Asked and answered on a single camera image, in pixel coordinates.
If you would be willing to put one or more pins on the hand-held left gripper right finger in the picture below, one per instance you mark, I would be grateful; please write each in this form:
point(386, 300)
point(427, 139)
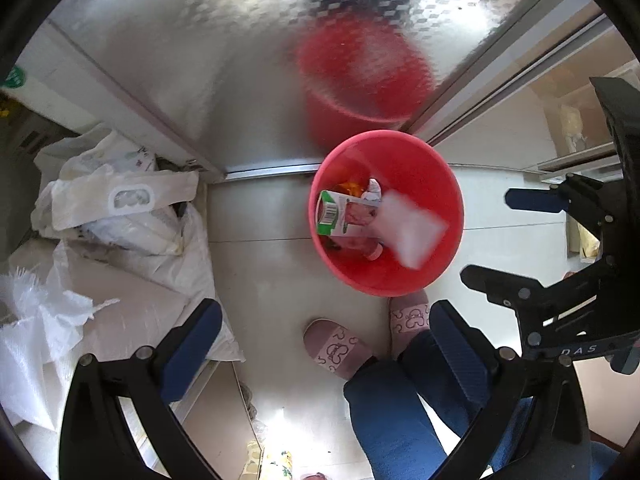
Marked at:
point(457, 355)

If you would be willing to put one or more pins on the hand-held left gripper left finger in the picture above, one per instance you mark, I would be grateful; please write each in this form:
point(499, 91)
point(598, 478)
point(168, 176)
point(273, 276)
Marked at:
point(195, 345)

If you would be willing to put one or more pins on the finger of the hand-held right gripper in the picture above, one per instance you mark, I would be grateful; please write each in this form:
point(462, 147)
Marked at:
point(500, 285)
point(535, 200)

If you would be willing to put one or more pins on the white paper towel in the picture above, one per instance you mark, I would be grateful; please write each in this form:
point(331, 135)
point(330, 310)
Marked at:
point(410, 230)

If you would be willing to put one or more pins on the red plastic bin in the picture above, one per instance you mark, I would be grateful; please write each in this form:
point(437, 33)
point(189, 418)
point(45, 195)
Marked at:
point(430, 175)

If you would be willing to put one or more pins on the green toothbrush package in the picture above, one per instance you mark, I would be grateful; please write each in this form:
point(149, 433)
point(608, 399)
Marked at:
point(330, 210)

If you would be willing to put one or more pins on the pink slipper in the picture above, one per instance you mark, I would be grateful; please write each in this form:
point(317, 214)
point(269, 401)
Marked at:
point(410, 317)
point(337, 347)

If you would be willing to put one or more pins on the large white sack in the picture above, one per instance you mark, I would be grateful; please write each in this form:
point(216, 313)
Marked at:
point(185, 270)

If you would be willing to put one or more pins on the yellow green packet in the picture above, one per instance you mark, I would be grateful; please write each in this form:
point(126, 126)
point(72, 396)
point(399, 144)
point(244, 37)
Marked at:
point(272, 465)

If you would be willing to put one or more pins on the white plastic bag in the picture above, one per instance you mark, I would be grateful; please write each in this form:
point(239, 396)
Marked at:
point(115, 195)

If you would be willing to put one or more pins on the steel cabinet door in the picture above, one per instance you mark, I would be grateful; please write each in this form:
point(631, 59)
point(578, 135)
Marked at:
point(225, 60)

